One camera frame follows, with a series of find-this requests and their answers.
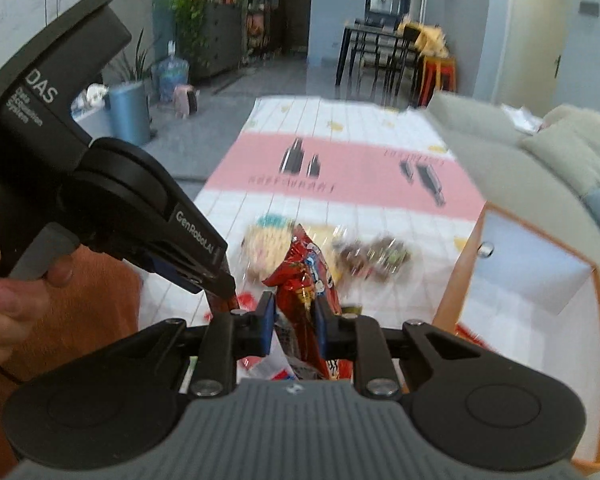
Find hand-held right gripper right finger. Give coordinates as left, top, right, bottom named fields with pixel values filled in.
left=314, top=296, right=501, bottom=400

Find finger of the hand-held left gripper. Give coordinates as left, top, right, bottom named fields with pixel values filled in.
left=162, top=185, right=229, bottom=272
left=139, top=251, right=237, bottom=307

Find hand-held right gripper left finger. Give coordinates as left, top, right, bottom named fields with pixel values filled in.
left=80, top=292, right=277, bottom=400

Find clear red snack packet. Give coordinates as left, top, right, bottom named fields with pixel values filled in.
left=205, top=289, right=303, bottom=382

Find orange cardboard box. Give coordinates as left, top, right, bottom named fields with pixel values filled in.
left=431, top=200, right=600, bottom=467

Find person's left hand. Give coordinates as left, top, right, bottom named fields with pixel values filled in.
left=0, top=195, right=76, bottom=367

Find white bin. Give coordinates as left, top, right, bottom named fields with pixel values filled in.
left=71, top=84, right=113, bottom=137

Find yellow blue snack packet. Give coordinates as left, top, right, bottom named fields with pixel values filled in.
left=241, top=211, right=342, bottom=287

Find blue trash can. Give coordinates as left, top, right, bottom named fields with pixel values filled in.
left=106, top=81, right=154, bottom=147

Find green brown snack packet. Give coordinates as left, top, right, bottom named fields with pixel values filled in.
left=331, top=231, right=412, bottom=282

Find potted plant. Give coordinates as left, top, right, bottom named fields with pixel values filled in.
left=114, top=29, right=157, bottom=87

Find pink stool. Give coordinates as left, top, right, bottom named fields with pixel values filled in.
left=171, top=84, right=202, bottom=120

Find blue water jug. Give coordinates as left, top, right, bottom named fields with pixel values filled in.
left=151, top=39, right=192, bottom=104

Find red wrapped snack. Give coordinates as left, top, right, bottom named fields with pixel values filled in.
left=454, top=323, right=489, bottom=349

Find pink white printed mat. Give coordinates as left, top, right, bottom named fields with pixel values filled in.
left=139, top=95, right=492, bottom=391

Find leafy green plant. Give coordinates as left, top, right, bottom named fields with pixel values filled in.
left=171, top=0, right=217, bottom=63

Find dark grey cabinet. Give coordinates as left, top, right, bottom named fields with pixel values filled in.
left=194, top=1, right=247, bottom=80

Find dark wooden door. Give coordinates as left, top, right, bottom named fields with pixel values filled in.
left=279, top=0, right=314, bottom=55

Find beige sofa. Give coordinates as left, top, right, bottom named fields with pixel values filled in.
left=424, top=89, right=600, bottom=281

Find black dining chair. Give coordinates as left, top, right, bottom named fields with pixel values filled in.
left=375, top=25, right=423, bottom=93

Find black dining table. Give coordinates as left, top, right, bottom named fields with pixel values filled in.
left=334, top=21, right=427, bottom=89

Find orange red stool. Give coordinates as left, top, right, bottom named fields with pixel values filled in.
left=419, top=54, right=457, bottom=107

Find white papers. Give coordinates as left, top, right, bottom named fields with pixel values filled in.
left=499, top=101, right=547, bottom=135

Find yellow cloth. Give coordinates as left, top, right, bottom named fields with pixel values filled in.
left=396, top=16, right=449, bottom=57

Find beige pillow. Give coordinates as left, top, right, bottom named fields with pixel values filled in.
left=519, top=104, right=600, bottom=197

